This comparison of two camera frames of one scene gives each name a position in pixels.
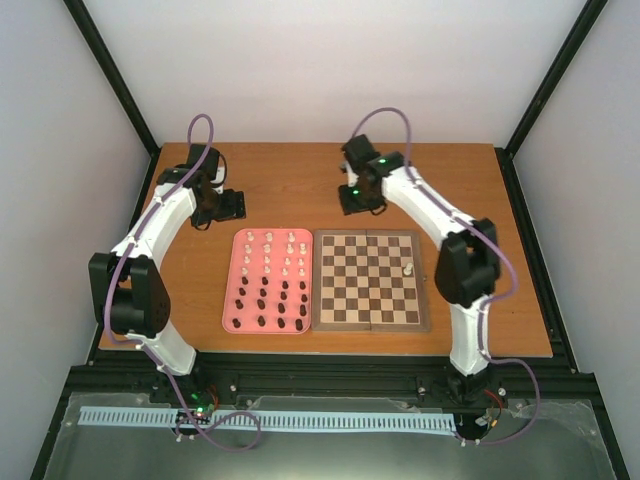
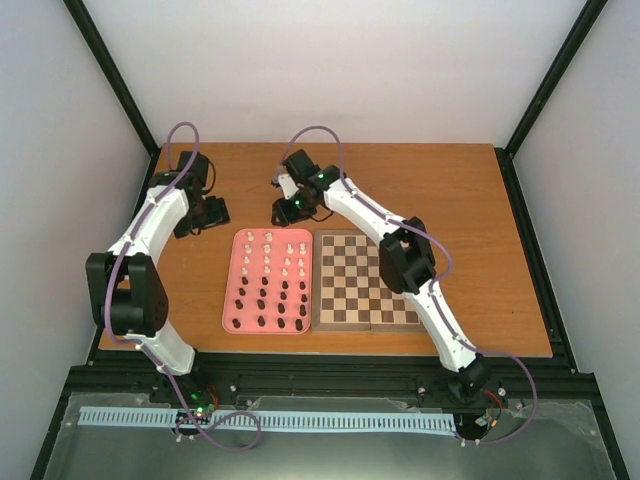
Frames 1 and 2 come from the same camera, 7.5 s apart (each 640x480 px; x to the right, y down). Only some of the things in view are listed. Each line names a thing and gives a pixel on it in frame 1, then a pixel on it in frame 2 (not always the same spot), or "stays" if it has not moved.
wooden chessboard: [368, 281] stays
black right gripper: [348, 208] → [284, 216]
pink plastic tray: [269, 287] stays
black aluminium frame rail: [523, 378] stays
